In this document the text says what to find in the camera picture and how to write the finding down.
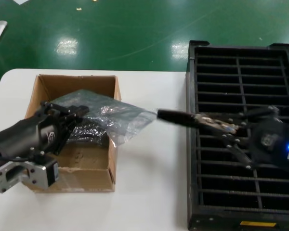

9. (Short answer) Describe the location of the open brown cardboard box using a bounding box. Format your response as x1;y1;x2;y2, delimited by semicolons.
24;74;123;193

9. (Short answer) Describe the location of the graphics card in antistatic bag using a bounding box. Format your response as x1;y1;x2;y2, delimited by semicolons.
66;121;111;146

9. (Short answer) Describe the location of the crinkled translucent antistatic bag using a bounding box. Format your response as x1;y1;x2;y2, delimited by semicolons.
49;88;159;149

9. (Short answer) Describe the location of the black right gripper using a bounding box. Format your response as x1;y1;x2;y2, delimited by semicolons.
195;105;289;172

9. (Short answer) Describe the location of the graphics card with silver bracket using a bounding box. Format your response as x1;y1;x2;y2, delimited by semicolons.
157;109;240;135

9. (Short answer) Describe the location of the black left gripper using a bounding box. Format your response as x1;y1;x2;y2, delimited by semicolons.
0;100;91;161

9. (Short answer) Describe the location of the black slotted plastic container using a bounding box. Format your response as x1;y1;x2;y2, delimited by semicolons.
185;40;289;231

